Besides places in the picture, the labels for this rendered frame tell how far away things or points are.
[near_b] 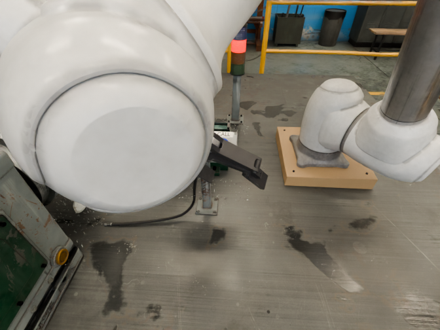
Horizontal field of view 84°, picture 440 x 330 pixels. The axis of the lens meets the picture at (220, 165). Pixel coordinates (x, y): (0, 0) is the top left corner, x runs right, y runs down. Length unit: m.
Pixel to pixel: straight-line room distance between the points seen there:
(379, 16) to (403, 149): 5.28
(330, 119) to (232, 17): 0.65
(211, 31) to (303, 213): 0.71
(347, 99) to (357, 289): 0.50
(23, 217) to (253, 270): 0.52
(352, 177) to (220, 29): 0.81
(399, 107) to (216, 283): 0.59
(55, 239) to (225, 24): 0.61
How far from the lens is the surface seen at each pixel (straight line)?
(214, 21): 0.18
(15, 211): 0.60
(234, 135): 0.60
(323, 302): 0.70
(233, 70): 1.09
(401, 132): 0.72
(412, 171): 0.78
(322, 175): 0.90
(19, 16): 0.28
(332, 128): 0.82
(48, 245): 0.68
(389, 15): 5.99
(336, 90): 0.82
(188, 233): 0.74
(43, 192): 0.69
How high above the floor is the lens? 1.42
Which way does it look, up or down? 41 degrees down
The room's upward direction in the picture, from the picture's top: straight up
